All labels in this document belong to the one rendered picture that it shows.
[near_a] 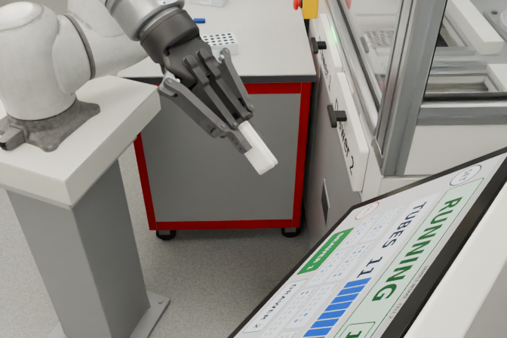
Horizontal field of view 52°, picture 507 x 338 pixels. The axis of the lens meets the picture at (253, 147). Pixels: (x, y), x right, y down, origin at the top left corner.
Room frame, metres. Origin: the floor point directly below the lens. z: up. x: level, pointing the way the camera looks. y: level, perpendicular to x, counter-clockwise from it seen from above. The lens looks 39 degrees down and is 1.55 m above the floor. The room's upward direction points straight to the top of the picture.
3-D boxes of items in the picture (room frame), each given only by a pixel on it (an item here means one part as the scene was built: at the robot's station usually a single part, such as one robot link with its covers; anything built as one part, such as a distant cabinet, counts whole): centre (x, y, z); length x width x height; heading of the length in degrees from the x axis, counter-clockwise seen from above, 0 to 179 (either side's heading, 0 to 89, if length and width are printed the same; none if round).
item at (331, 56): (1.22, -0.20, 0.87); 0.29 x 0.02 x 0.11; 2
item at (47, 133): (0.97, 0.49, 0.86); 0.22 x 0.18 x 0.06; 155
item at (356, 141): (0.91, -0.21, 0.87); 0.29 x 0.02 x 0.11; 2
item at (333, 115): (0.90, -0.18, 0.91); 0.07 x 0.04 x 0.01; 2
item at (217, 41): (1.46, 0.12, 0.78); 0.12 x 0.08 x 0.04; 104
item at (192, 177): (1.62, 0.12, 0.38); 0.62 x 0.58 x 0.76; 2
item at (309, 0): (1.55, -0.17, 0.88); 0.07 x 0.05 x 0.07; 2
